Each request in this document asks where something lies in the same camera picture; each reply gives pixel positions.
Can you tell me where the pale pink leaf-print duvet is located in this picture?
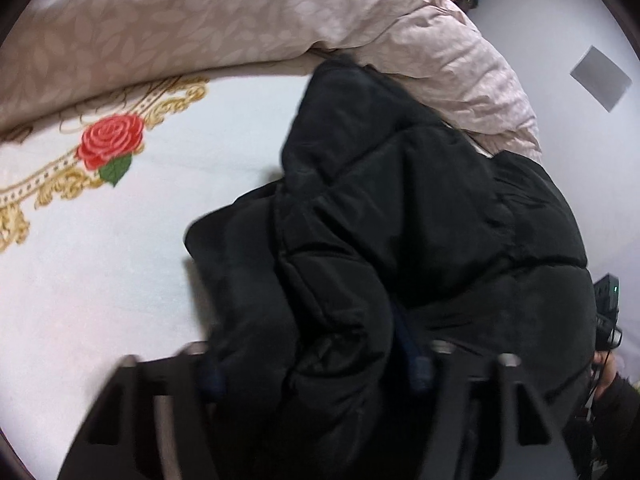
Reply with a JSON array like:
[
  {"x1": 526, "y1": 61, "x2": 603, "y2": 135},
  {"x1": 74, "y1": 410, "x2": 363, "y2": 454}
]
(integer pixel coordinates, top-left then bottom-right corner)
[{"x1": 0, "y1": 0, "x2": 544, "y2": 165}]

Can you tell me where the grey wall panel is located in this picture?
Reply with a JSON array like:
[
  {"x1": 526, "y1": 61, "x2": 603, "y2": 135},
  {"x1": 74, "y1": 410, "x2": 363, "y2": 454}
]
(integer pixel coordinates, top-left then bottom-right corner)
[{"x1": 570, "y1": 45, "x2": 634, "y2": 113}]

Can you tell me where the black hooded puffer jacket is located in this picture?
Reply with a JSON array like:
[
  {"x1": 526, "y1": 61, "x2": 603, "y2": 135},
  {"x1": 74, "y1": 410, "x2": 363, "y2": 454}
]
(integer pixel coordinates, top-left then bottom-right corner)
[{"x1": 184, "y1": 57, "x2": 601, "y2": 480}]

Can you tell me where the person's right forearm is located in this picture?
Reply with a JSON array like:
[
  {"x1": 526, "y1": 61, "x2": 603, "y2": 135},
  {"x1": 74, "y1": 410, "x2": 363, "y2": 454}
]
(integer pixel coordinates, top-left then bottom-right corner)
[{"x1": 589, "y1": 352, "x2": 640, "y2": 480}]

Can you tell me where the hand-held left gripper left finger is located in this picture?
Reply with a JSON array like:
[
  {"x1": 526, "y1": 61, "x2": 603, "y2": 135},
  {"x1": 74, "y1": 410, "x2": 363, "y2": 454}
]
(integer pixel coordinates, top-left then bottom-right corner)
[{"x1": 57, "y1": 341, "x2": 222, "y2": 480}]

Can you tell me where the white rose-print bed sheet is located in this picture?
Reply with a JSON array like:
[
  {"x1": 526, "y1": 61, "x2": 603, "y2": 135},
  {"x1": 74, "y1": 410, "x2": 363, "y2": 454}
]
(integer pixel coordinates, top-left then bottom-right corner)
[{"x1": 0, "y1": 54, "x2": 333, "y2": 480}]

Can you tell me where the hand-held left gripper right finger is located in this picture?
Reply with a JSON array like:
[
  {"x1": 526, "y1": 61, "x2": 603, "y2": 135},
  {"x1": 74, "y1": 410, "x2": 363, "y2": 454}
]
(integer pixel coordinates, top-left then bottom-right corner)
[{"x1": 394, "y1": 300, "x2": 578, "y2": 480}]

